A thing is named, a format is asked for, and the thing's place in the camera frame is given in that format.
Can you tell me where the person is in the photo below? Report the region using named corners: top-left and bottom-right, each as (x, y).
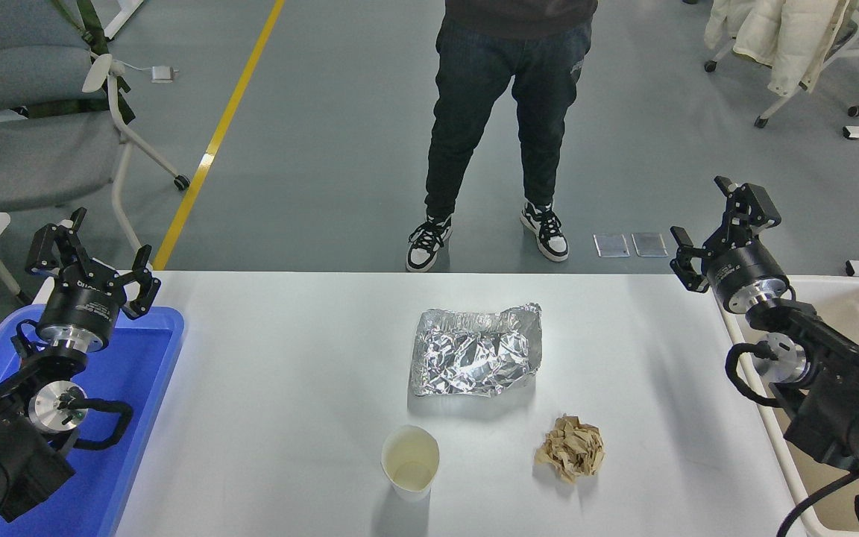
top-left (405, 0), bottom-right (600, 274)

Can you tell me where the grey office chair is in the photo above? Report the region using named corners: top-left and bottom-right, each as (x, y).
top-left (0, 0), bottom-right (192, 254)

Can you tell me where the white power adapter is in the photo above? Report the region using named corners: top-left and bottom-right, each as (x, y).
top-left (125, 64), bottom-right (177, 84)

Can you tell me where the cream padded coat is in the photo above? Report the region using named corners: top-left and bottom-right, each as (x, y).
top-left (704, 0), bottom-right (859, 96)

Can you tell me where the blue plastic tray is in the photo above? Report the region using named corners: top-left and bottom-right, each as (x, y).
top-left (0, 304), bottom-right (186, 537)

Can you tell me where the silver floor plate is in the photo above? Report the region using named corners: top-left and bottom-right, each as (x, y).
top-left (594, 233), bottom-right (631, 259)
top-left (632, 232), bottom-right (669, 258)

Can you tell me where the large pale plastic bin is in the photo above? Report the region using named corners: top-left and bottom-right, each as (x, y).
top-left (713, 274), bottom-right (859, 537)

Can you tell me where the silver foil tray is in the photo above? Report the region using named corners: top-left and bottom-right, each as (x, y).
top-left (409, 302), bottom-right (544, 398)

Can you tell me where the white table leg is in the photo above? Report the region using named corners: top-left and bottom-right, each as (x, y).
top-left (104, 0), bottom-right (145, 40)

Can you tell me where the tan paper ball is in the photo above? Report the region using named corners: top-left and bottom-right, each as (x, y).
top-left (534, 414), bottom-right (606, 484)

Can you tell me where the dark green strap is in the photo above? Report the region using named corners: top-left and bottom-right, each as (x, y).
top-left (12, 0), bottom-right (136, 124)

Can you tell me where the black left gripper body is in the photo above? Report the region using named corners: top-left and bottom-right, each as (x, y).
top-left (36, 261), bottom-right (130, 340)

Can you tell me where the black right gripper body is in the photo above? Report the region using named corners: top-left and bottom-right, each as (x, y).
top-left (705, 245), bottom-right (785, 303)

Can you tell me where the white paper cup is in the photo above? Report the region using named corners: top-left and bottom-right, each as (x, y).
top-left (380, 424), bottom-right (441, 502)

